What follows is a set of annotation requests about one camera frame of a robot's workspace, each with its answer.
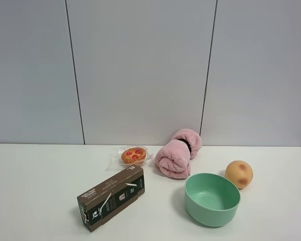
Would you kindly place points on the black hair tie band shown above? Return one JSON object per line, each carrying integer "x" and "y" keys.
{"x": 187, "y": 143}

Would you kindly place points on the fruit tart in wrapper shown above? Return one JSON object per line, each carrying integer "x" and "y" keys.
{"x": 129, "y": 155}

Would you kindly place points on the rolled pink towel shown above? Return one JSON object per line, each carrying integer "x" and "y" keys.
{"x": 173, "y": 159}

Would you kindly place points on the brown green cardboard box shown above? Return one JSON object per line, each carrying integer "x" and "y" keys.
{"x": 101, "y": 203}

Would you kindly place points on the green plastic bowl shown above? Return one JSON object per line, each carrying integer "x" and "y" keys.
{"x": 210, "y": 199}

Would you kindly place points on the yellow-orange peach fruit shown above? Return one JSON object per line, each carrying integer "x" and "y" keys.
{"x": 239, "y": 173}

